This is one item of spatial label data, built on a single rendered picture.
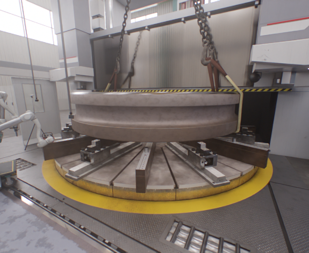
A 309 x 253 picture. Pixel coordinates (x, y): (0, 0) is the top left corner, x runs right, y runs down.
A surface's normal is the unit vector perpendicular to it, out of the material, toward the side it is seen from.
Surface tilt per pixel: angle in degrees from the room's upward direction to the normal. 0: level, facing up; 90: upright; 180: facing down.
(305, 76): 90
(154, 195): 90
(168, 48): 90
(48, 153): 90
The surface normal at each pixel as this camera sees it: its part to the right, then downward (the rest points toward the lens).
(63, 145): 0.65, 0.16
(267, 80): -0.47, 0.18
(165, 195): 0.05, 0.21
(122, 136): -0.26, 0.20
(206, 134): 0.40, 0.19
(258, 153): -0.76, 0.14
